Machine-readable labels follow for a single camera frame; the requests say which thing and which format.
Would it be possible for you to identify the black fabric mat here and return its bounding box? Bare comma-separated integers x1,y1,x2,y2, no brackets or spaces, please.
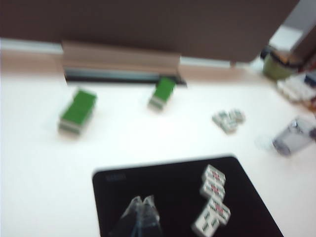
91,154,284,237

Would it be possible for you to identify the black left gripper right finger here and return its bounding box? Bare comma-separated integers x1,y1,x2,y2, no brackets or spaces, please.
141,195,163,237

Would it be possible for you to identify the white carton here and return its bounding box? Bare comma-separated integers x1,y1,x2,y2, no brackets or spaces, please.
268,24,306,54

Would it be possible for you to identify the green-marked bamboo mahjong tile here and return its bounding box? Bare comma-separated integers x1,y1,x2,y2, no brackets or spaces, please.
192,204,221,235

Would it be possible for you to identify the fabric desk divider panel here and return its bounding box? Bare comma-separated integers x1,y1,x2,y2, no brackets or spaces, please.
0,0,301,65

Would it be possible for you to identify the black cable slot frame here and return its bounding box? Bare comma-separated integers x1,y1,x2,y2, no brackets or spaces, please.
64,68,188,87

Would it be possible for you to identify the clear plastic container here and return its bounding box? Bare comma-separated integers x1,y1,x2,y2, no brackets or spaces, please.
273,115,316,157

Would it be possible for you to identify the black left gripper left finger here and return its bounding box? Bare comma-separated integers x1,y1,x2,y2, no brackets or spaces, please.
118,196,144,237

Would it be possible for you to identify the green jar with black lid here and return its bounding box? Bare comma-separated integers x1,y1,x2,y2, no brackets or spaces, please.
261,46,298,81

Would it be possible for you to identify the white plastic storage box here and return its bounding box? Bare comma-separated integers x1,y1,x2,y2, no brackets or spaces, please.
276,74,316,104

